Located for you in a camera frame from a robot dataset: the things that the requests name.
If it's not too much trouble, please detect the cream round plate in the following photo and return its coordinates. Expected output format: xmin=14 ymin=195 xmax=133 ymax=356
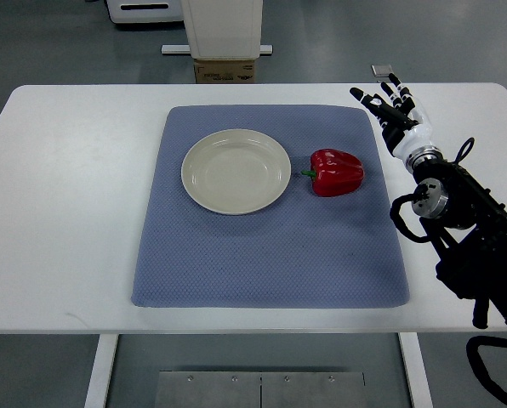
xmin=181 ymin=129 xmax=291 ymax=215

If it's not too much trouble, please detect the blue textured mat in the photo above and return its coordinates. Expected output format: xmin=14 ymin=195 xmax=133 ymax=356
xmin=131 ymin=105 xmax=409 ymax=309

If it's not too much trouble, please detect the white left table leg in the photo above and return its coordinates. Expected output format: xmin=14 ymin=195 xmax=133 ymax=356
xmin=84 ymin=334 xmax=118 ymax=408

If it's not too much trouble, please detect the white table leg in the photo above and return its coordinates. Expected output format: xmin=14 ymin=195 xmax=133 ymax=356
xmin=84 ymin=334 xmax=118 ymax=408
xmin=398 ymin=332 xmax=434 ymax=408

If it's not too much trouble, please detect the white machine with slot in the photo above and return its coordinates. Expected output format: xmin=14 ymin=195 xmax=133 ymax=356
xmin=105 ymin=0 xmax=183 ymax=24

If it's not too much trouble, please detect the small grey floor plate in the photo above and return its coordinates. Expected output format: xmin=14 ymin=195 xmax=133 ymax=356
xmin=371 ymin=65 xmax=394 ymax=78

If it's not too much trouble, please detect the cardboard box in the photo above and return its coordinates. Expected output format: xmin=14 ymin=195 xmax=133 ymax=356
xmin=193 ymin=59 xmax=255 ymax=84

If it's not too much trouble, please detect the white pedestal column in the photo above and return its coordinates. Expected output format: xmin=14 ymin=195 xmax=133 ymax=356
xmin=161 ymin=0 xmax=273 ymax=60

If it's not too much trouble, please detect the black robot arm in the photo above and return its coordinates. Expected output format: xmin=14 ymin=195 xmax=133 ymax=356
xmin=390 ymin=139 xmax=507 ymax=405

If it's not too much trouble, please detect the white right table leg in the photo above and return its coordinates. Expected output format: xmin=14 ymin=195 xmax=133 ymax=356
xmin=398 ymin=332 xmax=434 ymax=408

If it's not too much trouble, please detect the red bell pepper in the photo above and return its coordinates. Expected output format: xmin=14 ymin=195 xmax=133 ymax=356
xmin=301 ymin=149 xmax=365 ymax=197

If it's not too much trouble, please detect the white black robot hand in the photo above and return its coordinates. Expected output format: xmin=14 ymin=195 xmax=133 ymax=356
xmin=350 ymin=73 xmax=442 ymax=173

